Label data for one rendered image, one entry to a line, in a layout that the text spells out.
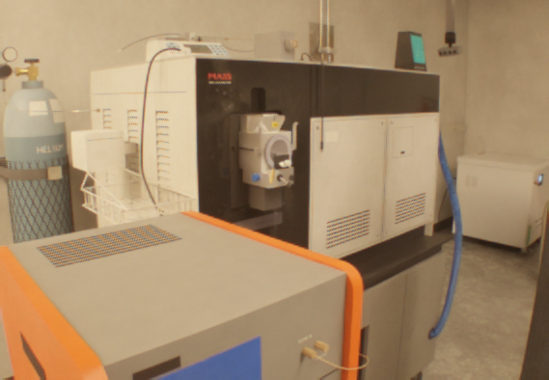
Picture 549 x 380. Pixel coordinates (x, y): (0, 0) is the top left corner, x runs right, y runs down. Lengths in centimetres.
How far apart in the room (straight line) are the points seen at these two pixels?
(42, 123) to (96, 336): 134
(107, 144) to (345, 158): 73
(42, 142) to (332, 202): 103
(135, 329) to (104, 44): 187
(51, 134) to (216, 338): 138
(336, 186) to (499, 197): 289
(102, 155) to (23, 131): 50
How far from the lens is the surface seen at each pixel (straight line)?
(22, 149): 176
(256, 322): 50
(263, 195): 118
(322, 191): 144
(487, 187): 428
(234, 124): 119
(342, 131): 148
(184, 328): 47
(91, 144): 132
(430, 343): 225
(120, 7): 230
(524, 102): 481
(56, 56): 216
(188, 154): 114
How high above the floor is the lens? 135
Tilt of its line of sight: 10 degrees down
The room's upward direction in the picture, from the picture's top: straight up
